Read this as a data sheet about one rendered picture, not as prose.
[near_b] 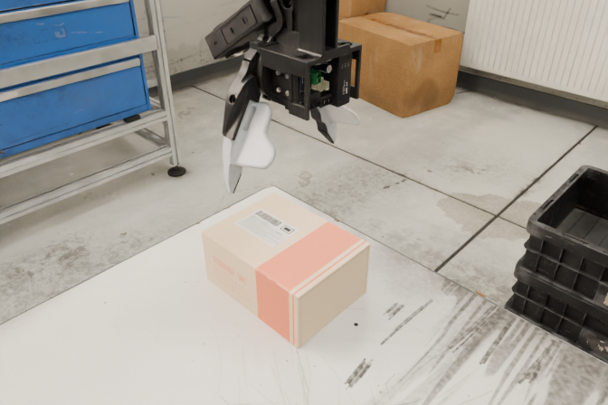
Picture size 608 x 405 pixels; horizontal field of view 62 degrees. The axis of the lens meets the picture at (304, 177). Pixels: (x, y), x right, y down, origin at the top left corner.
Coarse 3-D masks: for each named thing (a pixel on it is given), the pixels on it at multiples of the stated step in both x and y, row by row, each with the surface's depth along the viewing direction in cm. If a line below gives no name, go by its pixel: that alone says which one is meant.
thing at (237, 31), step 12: (252, 0) 44; (264, 0) 44; (240, 12) 46; (252, 12) 45; (264, 12) 44; (228, 24) 48; (240, 24) 47; (252, 24) 46; (264, 24) 46; (216, 36) 51; (228, 36) 49; (240, 36) 48; (252, 36) 49; (216, 48) 51; (228, 48) 50; (240, 48) 52
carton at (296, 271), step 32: (224, 224) 62; (256, 224) 62; (288, 224) 62; (320, 224) 62; (224, 256) 59; (256, 256) 57; (288, 256) 57; (320, 256) 57; (352, 256) 57; (224, 288) 62; (256, 288) 56; (288, 288) 52; (320, 288) 54; (352, 288) 59; (288, 320) 54; (320, 320) 56
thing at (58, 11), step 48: (0, 0) 153; (48, 0) 163; (96, 0) 172; (0, 48) 158; (48, 48) 168; (0, 96) 161; (48, 96) 173; (96, 96) 186; (144, 96) 200; (0, 144) 168
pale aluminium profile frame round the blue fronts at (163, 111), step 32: (160, 32) 193; (32, 64) 162; (64, 64) 170; (160, 64) 198; (160, 96) 206; (96, 128) 263; (128, 128) 199; (32, 160) 175; (128, 160) 206; (64, 192) 188
